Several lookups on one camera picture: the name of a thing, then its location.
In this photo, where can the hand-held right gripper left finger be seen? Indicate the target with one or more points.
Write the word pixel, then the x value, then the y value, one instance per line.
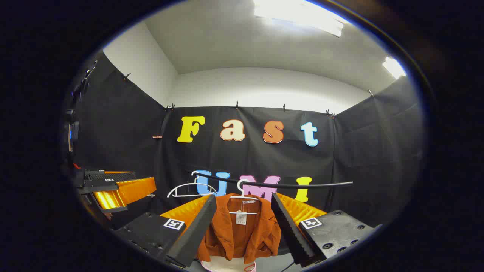
pixel 196 230

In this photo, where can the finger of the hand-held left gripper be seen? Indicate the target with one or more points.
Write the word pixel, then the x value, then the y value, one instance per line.
pixel 128 192
pixel 106 176

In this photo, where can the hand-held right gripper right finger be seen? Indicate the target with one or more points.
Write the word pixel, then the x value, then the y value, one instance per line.
pixel 289 230

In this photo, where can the white plastic hanger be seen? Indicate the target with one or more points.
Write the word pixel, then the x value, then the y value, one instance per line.
pixel 242 197
pixel 196 184

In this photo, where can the black clothes rack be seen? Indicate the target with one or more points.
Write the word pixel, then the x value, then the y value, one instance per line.
pixel 302 185

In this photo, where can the black backdrop cloth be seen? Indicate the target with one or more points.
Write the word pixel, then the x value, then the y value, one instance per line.
pixel 245 158

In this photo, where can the ceiling light panel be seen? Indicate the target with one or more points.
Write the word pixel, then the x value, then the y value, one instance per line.
pixel 393 67
pixel 298 15

